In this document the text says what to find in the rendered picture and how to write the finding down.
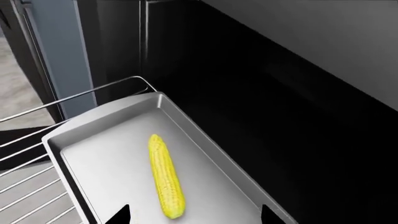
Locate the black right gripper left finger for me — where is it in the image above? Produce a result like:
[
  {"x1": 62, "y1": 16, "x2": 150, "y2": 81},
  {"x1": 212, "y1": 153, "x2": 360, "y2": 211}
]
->
[{"x1": 107, "y1": 203, "x2": 131, "y2": 224}]

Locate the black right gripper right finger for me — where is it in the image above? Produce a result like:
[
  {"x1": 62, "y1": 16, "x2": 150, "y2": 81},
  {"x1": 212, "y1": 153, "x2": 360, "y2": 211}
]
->
[{"x1": 261, "y1": 203, "x2": 282, "y2": 224}]

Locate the yellow corn cob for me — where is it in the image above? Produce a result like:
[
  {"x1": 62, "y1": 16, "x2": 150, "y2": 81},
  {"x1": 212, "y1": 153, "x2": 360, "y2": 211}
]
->
[{"x1": 147, "y1": 133, "x2": 186, "y2": 220}]

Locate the black oven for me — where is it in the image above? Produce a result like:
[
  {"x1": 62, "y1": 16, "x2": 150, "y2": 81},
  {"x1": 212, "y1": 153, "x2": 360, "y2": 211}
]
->
[{"x1": 0, "y1": 0, "x2": 398, "y2": 224}]

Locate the silver metal baking tray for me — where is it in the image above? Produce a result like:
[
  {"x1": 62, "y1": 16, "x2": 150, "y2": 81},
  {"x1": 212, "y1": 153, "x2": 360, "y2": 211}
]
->
[{"x1": 41, "y1": 91, "x2": 295, "y2": 224}]

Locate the dark cabinet door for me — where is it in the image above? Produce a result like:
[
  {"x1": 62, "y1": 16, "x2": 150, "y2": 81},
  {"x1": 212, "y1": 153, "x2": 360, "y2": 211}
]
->
[{"x1": 0, "y1": 0, "x2": 96, "y2": 122}]

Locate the silver wire oven rack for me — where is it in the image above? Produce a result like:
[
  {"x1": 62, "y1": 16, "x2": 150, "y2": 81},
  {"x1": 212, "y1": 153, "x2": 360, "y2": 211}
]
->
[{"x1": 0, "y1": 75, "x2": 160, "y2": 224}]

